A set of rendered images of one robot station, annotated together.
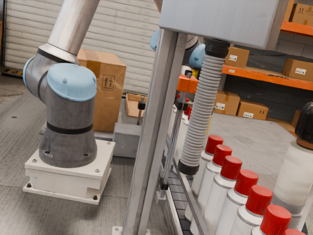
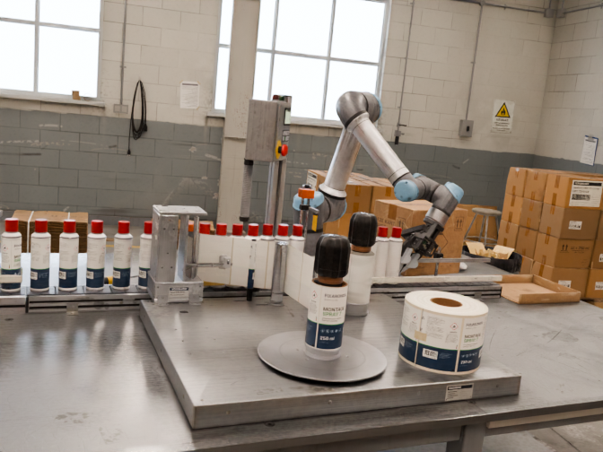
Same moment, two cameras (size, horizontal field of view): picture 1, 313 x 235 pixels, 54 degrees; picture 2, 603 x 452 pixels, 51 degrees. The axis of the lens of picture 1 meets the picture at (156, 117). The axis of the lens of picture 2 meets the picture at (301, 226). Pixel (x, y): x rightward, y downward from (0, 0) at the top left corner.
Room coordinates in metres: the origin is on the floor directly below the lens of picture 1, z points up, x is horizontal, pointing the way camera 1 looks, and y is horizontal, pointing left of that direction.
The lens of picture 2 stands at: (0.17, -2.14, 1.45)
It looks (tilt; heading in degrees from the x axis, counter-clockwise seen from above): 10 degrees down; 77
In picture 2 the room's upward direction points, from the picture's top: 6 degrees clockwise
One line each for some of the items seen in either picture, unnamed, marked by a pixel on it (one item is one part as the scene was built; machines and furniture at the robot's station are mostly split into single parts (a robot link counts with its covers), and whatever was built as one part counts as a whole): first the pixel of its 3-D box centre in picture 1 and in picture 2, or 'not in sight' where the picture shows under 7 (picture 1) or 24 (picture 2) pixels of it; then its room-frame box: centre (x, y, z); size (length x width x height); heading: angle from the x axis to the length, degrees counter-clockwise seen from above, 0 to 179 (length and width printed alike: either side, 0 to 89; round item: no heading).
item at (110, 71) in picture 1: (86, 86); (416, 236); (1.24, 0.31, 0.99); 0.30 x 0.24 x 0.27; 19
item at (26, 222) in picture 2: not in sight; (50, 233); (-0.74, 3.83, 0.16); 0.65 x 0.54 x 0.32; 6
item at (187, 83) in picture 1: (186, 142); (305, 234); (0.67, -0.08, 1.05); 0.10 x 0.04 x 0.33; 100
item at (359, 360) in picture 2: not in sight; (321, 355); (0.57, -0.76, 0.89); 0.31 x 0.31 x 0.01
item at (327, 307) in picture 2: not in sight; (328, 295); (0.57, -0.76, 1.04); 0.09 x 0.09 x 0.29
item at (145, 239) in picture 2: not in sight; (148, 255); (0.16, -0.22, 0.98); 0.05 x 0.05 x 0.20
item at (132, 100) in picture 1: (150, 107); (526, 288); (1.62, 0.04, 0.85); 0.30 x 0.26 x 0.04; 10
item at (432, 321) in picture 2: not in sight; (441, 330); (0.88, -0.75, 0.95); 0.20 x 0.20 x 0.14
